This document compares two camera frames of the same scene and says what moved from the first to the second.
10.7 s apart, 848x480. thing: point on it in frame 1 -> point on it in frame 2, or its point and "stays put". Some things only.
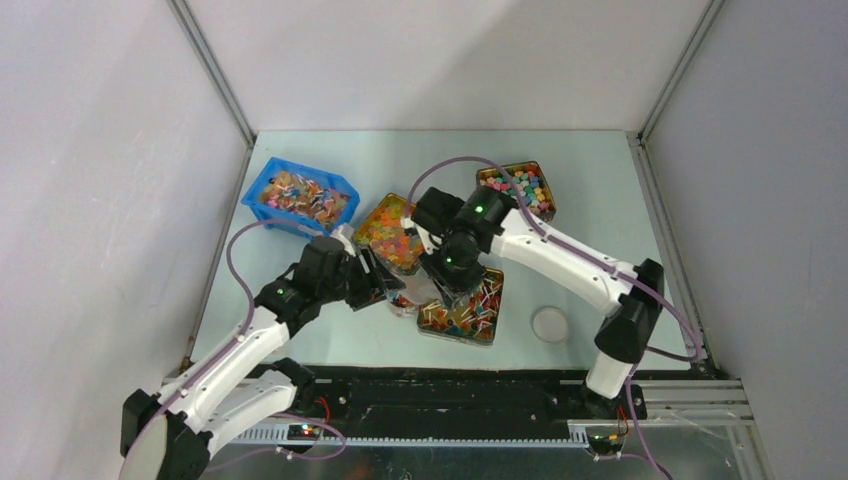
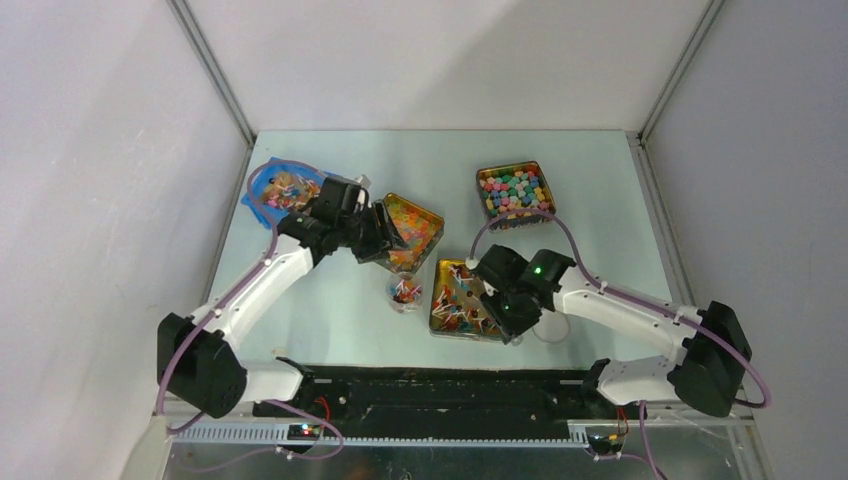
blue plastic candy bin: [291, 193] stays put
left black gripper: [371, 290] -> [383, 237]
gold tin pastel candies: [530, 182] stays put
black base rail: [384, 395] stays put
